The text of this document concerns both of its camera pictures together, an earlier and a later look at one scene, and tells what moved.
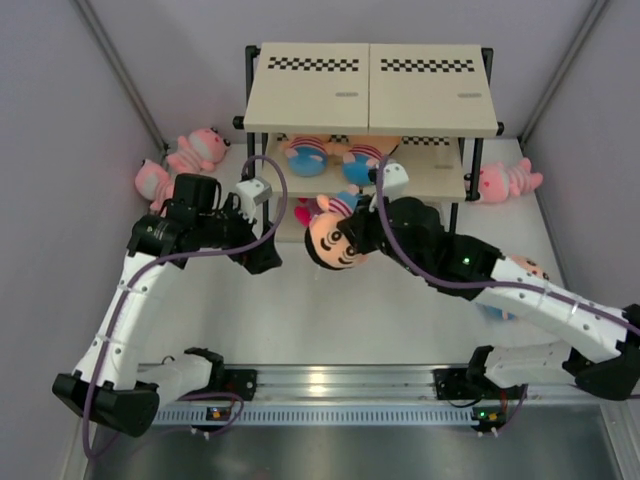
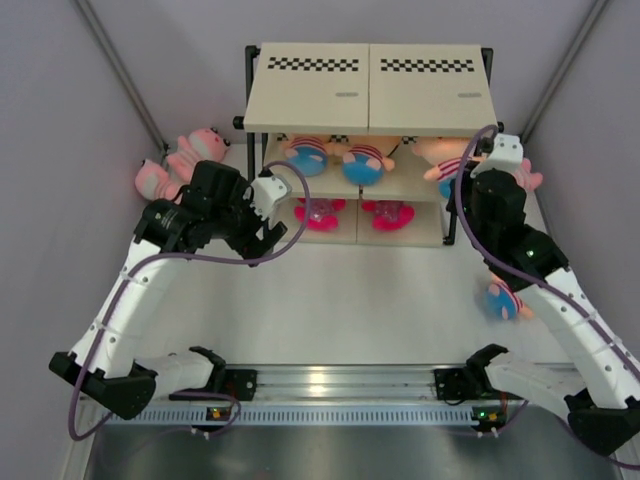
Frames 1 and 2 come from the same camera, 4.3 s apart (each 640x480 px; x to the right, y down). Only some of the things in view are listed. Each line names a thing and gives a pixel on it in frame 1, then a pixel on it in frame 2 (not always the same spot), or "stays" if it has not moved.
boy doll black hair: x=325 y=242 -> x=445 y=152
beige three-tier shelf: x=338 y=118 stays
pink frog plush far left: x=153 y=183 stays
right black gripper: x=357 y=226 -> x=468 y=181
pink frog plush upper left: x=201 y=151 stays
